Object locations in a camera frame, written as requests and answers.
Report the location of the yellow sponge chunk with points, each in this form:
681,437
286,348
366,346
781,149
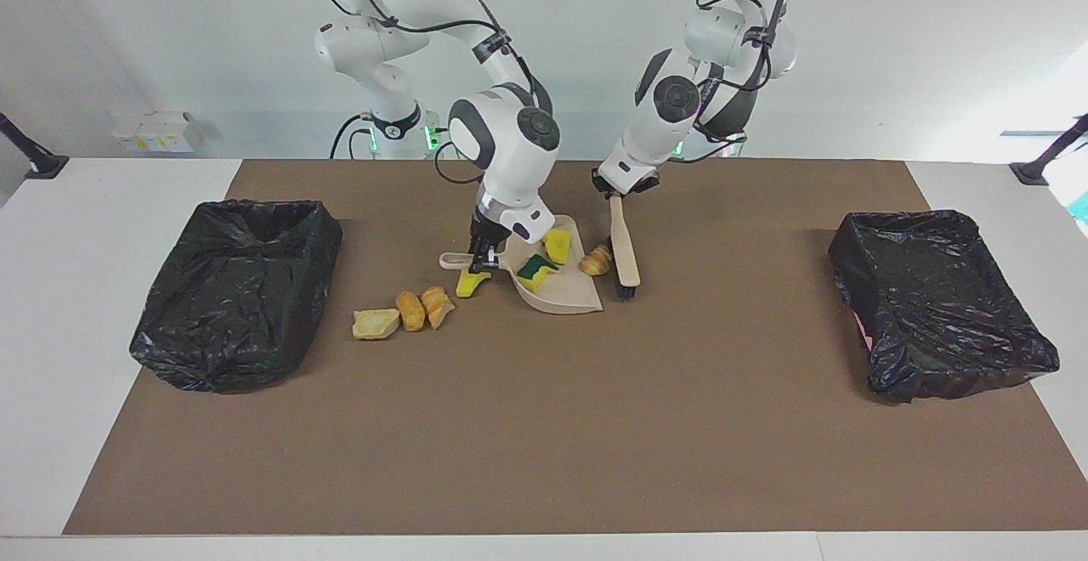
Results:
558,246

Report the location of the small yellow sponge wedge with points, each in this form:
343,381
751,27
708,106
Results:
469,285

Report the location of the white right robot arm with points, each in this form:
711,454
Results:
501,153

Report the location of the beige brush with black bristles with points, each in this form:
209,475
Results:
625,246

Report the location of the beige plastic dustpan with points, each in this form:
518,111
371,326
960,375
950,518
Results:
565,293

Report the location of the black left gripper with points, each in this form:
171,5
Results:
646,183

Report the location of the pink bin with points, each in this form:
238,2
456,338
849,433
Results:
864,333

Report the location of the orange striped bread piece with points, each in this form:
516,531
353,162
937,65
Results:
437,306

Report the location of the beige bread chunk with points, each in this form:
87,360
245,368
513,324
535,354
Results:
374,323

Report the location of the white cardboard box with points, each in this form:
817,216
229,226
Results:
157,132

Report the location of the brown oval bread roll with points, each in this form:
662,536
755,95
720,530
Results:
410,311

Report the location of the brown paper table mat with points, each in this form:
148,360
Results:
510,476

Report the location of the yellow and green sponge piece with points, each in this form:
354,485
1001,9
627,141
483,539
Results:
535,270

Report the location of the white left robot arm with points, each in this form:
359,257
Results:
663,119

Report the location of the pale beige chip piece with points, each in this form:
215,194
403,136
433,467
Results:
595,262

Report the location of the black trash bag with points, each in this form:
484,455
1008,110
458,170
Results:
935,306
229,306

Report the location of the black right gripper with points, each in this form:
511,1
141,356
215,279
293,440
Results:
487,232

